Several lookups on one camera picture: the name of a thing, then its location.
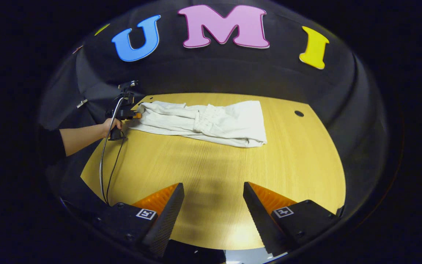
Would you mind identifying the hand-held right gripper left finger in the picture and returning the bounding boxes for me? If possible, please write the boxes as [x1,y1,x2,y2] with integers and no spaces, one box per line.
[94,183,185,259]

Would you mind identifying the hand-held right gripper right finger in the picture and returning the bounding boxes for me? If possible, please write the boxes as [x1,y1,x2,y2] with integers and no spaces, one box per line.
[243,181,343,257]

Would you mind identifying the white jeans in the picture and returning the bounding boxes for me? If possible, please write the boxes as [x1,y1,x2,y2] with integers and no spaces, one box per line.
[127,100,268,148]

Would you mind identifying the black backdrop cloth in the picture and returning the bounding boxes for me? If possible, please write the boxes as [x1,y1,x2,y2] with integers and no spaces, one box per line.
[37,0,389,220]

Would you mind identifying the black cable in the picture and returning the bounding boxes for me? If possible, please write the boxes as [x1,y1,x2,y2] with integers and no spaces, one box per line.
[105,132,127,204]

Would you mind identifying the grey cable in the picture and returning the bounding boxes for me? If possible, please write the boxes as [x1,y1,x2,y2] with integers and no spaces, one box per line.
[99,96,125,205]

